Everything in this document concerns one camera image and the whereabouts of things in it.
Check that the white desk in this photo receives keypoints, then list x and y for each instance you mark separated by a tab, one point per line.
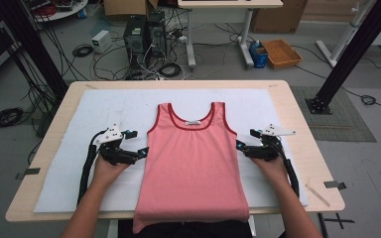
228	3

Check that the orange basket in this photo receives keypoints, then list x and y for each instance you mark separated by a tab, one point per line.
281	53

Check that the person's black clothing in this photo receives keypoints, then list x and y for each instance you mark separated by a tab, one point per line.
191	231

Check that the black metal frame post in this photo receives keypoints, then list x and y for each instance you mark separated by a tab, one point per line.
33	46
350	53

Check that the person's left hand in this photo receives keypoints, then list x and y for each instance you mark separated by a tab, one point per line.
105	173

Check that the grey floor mat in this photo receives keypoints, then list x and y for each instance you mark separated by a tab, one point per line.
344	122

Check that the black computer tower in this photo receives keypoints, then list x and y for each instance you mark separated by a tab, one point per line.
156	33
134	39

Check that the pink tank top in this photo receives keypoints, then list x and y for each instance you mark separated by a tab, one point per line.
191	165

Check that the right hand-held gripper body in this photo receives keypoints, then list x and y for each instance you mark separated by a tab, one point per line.
273	130

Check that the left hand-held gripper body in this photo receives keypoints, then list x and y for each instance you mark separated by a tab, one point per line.
109	135

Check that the white table leg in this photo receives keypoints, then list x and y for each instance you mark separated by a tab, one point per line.
252	226
113	229

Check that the blue box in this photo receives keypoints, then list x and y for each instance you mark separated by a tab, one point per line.
258	56

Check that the round white table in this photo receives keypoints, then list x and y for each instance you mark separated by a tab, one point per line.
63	11

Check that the white metal stand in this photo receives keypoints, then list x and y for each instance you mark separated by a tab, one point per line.
344	36

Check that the small cardboard box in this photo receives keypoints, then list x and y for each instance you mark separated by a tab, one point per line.
125	7

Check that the white power supply box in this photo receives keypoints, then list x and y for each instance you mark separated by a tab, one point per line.
101	41

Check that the thin wooden stick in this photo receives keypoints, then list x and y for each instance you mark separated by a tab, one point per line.
317	195

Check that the black tape strip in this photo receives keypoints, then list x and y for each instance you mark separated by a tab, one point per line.
335	185
29	172

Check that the person's right hand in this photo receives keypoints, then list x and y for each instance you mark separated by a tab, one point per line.
273	172

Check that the white table mat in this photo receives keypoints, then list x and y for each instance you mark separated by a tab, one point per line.
119	105

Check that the large cardboard box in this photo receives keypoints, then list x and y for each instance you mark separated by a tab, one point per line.
278	16

